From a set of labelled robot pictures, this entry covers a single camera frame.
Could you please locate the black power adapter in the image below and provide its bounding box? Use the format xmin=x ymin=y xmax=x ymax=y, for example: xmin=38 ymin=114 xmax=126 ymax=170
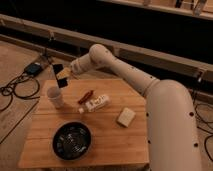
xmin=24 ymin=63 xmax=43 ymax=76

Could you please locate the small white plastic bottle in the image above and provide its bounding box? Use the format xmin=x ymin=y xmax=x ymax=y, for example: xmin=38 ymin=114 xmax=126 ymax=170
xmin=78 ymin=94 xmax=110 ymax=114

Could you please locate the red brown marker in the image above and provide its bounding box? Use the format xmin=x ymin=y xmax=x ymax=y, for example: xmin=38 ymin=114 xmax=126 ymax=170
xmin=78 ymin=90 xmax=94 ymax=104

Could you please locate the black bowl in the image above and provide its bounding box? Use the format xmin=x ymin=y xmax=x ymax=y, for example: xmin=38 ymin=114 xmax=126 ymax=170
xmin=52 ymin=122 xmax=92 ymax=160

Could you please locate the beige sponge block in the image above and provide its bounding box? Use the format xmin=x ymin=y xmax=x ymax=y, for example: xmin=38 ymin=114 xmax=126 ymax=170
xmin=117 ymin=108 xmax=136 ymax=127

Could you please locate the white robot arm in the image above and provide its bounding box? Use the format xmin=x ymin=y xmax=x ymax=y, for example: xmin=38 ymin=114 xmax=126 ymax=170
xmin=56 ymin=44 xmax=202 ymax=171

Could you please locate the wooden folding table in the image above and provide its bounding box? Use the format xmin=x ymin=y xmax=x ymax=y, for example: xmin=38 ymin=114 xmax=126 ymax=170
xmin=18 ymin=79 xmax=149 ymax=169

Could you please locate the black floor cable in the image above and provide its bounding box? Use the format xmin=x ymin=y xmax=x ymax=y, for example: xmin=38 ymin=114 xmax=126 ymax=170
xmin=0 ymin=71 xmax=42 ymax=113

